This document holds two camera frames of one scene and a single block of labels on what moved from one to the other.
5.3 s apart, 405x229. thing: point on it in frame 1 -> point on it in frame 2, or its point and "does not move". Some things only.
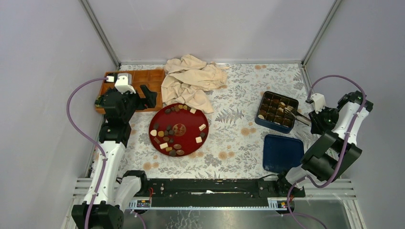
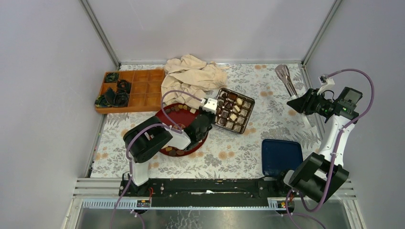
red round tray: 178,130 does not move
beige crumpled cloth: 188,80 does not move
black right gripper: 317,127 -> 301,104
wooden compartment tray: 154,79 does not move
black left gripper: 151,97 -> 212,116
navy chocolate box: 270,113 -> 233,110
